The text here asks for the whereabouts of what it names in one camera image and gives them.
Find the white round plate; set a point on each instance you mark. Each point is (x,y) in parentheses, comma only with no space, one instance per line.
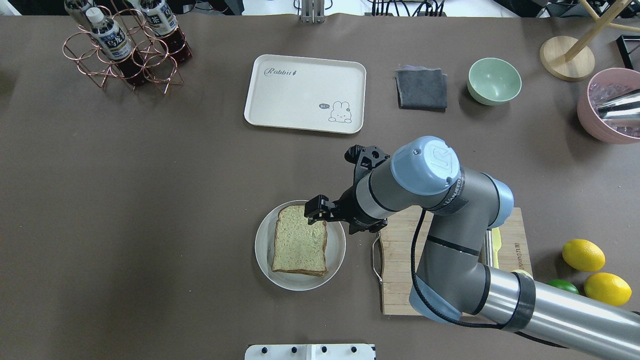
(264,251)

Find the green lime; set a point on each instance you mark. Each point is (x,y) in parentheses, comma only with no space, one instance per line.
(563,285)

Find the wooden mug tree stand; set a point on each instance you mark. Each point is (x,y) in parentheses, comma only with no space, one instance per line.
(570,59)

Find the yellow lemon near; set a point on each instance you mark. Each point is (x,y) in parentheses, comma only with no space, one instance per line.
(607,288)

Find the pink bowl with ice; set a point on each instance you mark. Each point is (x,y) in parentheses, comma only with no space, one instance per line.
(604,85)

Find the yellow lemon far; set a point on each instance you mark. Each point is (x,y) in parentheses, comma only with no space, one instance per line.
(583,255)

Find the mint green bowl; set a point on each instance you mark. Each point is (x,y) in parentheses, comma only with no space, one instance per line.
(493,81)

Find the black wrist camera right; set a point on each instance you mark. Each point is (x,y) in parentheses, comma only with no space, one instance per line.
(365,159)

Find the tea bottle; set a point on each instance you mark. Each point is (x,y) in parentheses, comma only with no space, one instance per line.
(117,46)
(77,10)
(163,22)

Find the wooden cutting board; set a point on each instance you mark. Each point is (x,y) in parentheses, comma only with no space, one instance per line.
(396,237)

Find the steel muddler bar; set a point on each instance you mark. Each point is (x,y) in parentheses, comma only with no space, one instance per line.
(487,250)

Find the cream rabbit tray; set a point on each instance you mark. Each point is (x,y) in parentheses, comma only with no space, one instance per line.
(304,93)

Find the tea bottle middle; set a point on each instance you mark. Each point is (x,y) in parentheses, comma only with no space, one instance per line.
(163,22)

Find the tea bottle back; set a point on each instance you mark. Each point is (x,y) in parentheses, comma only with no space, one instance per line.
(77,10)

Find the grey folded cloth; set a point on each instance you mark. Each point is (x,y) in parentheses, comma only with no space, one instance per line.
(421,88)

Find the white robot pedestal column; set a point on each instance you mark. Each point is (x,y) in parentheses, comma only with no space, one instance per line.
(331,351)

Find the yellow lemon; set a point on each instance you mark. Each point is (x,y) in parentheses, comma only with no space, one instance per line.
(607,288)
(583,255)

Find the aluminium frame post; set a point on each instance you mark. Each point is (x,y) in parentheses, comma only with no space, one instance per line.
(312,11)

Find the bread slice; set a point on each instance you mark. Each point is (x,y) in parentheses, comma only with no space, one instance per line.
(299,248)

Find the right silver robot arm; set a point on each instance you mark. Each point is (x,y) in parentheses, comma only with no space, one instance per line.
(450,284)

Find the copper wire bottle rack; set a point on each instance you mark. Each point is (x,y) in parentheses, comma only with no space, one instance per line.
(142,43)

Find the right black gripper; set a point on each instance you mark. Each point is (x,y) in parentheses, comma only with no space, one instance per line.
(351,208)

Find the tea bottle front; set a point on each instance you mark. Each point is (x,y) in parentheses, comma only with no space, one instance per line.
(117,46)

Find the yellow plastic knife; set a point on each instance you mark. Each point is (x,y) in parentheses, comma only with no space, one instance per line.
(496,246)

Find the metal ice scoop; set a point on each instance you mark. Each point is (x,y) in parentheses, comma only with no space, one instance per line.
(621,113)

